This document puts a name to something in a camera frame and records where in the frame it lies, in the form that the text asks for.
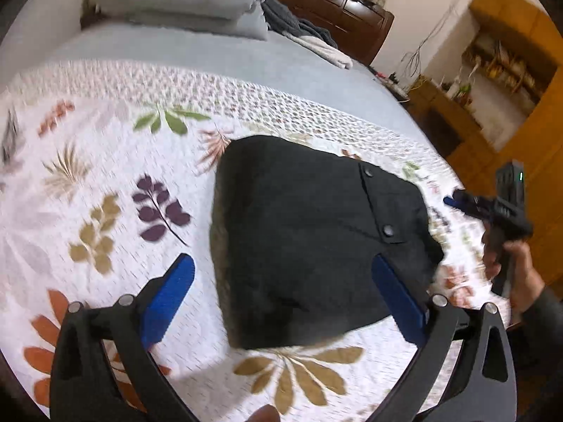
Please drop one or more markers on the person's right forearm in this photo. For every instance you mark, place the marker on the person's right forearm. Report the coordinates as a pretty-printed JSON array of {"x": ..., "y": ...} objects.
[{"x": 543, "y": 329}]

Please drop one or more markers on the white towel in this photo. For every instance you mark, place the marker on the white towel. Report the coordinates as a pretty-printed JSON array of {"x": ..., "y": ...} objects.
[{"x": 325, "y": 52}]

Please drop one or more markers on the wooden desk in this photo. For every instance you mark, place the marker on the wooden desk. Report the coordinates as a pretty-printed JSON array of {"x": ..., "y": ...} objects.
[{"x": 448, "y": 118}]

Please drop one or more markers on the wooden bookshelf cabinet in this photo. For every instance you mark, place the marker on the wooden bookshelf cabinet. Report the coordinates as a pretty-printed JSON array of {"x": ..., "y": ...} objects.
[{"x": 514, "y": 52}]

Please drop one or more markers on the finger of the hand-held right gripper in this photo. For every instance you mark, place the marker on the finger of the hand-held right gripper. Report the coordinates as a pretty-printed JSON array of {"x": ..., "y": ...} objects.
[{"x": 462, "y": 201}]

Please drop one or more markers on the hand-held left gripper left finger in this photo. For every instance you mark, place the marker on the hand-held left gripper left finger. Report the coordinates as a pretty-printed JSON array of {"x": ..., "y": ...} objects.
[{"x": 169, "y": 299}]

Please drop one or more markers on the flat grey pillow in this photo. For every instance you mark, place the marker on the flat grey pillow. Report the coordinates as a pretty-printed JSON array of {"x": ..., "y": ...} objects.
[{"x": 220, "y": 24}]

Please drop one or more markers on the grey bed sheet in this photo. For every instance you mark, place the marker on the grey bed sheet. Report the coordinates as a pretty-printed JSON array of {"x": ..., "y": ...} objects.
[{"x": 264, "y": 61}]

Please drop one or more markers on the dark wooden headboard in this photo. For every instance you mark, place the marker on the dark wooden headboard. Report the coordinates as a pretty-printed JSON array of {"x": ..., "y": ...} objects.
[{"x": 338, "y": 13}]

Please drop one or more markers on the black pants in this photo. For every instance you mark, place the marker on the black pants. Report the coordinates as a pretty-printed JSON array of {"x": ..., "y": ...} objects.
[{"x": 316, "y": 237}]

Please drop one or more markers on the dark grey blanket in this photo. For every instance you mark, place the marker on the dark grey blanket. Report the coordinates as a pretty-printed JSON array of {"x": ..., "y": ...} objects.
[{"x": 294, "y": 24}]

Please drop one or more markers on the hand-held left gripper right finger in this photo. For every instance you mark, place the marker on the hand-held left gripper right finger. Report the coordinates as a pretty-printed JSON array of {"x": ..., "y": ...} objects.
[{"x": 398, "y": 299}]

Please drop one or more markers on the leaf print quilt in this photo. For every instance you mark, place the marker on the leaf print quilt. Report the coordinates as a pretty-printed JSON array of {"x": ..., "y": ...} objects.
[{"x": 110, "y": 184}]

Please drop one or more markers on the person's left hand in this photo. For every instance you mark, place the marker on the person's left hand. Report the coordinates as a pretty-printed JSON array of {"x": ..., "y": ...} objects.
[{"x": 264, "y": 414}]

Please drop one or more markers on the person's right hand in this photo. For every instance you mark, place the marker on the person's right hand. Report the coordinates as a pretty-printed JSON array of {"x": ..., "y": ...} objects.
[{"x": 525, "y": 272}]

